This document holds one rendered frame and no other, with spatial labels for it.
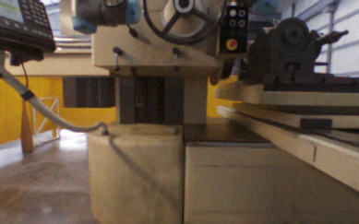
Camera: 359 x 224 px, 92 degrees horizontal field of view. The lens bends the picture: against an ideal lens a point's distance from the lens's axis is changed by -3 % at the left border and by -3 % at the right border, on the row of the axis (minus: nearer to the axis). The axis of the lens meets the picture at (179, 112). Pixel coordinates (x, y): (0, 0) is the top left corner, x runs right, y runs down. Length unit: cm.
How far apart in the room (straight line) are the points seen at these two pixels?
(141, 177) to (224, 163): 53
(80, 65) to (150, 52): 63
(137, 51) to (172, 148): 62
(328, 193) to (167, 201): 103
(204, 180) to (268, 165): 41
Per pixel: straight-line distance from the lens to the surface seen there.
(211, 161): 118
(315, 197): 153
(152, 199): 130
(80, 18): 69
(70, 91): 202
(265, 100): 98
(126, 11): 63
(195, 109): 171
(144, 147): 116
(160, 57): 108
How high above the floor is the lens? 90
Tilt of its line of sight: 6 degrees down
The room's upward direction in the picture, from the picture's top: 1 degrees clockwise
